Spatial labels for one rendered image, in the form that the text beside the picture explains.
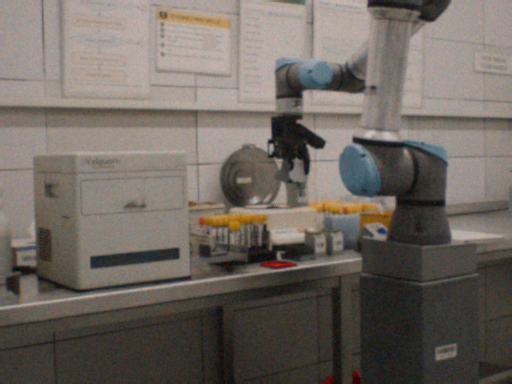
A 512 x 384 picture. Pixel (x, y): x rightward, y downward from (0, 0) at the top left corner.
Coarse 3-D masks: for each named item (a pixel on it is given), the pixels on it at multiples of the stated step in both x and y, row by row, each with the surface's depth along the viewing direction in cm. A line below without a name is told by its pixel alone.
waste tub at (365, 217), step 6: (384, 210) 231; (360, 216) 223; (366, 216) 221; (372, 216) 219; (378, 216) 217; (384, 216) 216; (390, 216) 214; (360, 222) 223; (366, 222) 221; (372, 222) 219; (378, 222) 217; (384, 222) 216; (360, 228) 223
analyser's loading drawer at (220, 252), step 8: (200, 248) 177; (208, 248) 174; (216, 248) 180; (224, 248) 177; (232, 248) 184; (240, 248) 181; (192, 256) 176; (200, 256) 176; (208, 256) 174; (216, 256) 174; (224, 256) 176; (232, 256) 177; (240, 256) 178; (192, 264) 170
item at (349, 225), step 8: (328, 216) 212; (336, 216) 212; (344, 216) 213; (352, 216) 214; (328, 224) 212; (336, 224) 211; (344, 224) 212; (352, 224) 214; (344, 232) 213; (352, 232) 214; (344, 240) 213; (352, 240) 214; (344, 248) 211; (352, 248) 212
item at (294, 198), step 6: (288, 186) 196; (294, 186) 194; (306, 186) 195; (288, 192) 196; (294, 192) 194; (300, 192) 194; (306, 192) 195; (288, 198) 196; (294, 198) 194; (300, 198) 194; (306, 198) 195; (288, 204) 196; (294, 204) 194; (300, 204) 194; (306, 204) 195
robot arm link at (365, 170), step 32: (384, 0) 149; (416, 0) 150; (384, 32) 152; (384, 64) 153; (384, 96) 154; (384, 128) 155; (352, 160) 157; (384, 160) 155; (352, 192) 159; (384, 192) 158
